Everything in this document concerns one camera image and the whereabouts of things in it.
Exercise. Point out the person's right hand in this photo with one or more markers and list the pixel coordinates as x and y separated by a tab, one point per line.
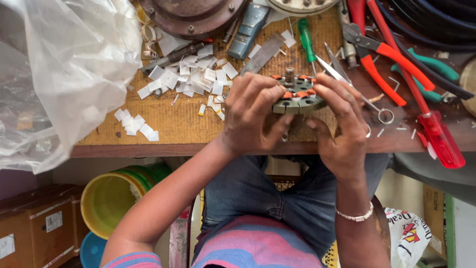
344	137

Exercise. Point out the person's left hand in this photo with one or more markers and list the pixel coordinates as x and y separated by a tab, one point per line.
245	115

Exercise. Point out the grey stator with copper windings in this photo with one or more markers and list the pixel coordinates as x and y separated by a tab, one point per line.
297	104

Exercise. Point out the flat grey metal file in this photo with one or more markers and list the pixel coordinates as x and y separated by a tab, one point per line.
264	54

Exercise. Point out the large pile of white paper slips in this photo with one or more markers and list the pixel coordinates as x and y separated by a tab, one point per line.
193	76

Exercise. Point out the steel scissors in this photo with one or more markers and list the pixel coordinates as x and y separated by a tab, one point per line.
336	72

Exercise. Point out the brown plastic crate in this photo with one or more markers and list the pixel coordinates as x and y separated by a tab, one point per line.
284	182

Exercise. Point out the blue-grey metal block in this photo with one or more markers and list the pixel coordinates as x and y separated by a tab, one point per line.
248	31

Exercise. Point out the blue jeans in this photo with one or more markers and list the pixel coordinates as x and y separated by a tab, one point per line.
260	201

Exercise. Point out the grey metal punch tool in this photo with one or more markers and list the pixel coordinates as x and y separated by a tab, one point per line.
174	56

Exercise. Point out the grey metal rod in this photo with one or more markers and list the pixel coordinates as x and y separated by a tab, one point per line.
348	44

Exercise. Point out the small heap of white paper slips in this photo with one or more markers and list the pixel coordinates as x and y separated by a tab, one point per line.
135	124

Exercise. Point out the rusty round motor housing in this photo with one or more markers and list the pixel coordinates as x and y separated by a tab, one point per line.
189	15

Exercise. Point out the white printed plastic bag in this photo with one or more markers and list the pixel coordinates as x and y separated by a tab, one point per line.
407	238

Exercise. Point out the flat cardboard sheet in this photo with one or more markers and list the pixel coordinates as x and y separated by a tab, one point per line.
434	219

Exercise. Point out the white round motor cover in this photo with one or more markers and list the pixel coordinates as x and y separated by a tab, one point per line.
301	5

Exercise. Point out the pink and blue striped shirt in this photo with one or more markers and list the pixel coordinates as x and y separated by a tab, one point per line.
253	245

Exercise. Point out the round wooden object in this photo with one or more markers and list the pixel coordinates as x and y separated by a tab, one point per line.
469	87

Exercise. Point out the yellow plastic bucket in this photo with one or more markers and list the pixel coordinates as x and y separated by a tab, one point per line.
111	197

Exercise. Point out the clear plastic bag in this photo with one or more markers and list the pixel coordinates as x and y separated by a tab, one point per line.
67	74

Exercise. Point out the blue plastic tub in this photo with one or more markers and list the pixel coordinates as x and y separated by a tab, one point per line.
92	251

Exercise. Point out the brown cardboard box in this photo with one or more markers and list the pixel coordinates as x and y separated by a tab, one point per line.
33	227

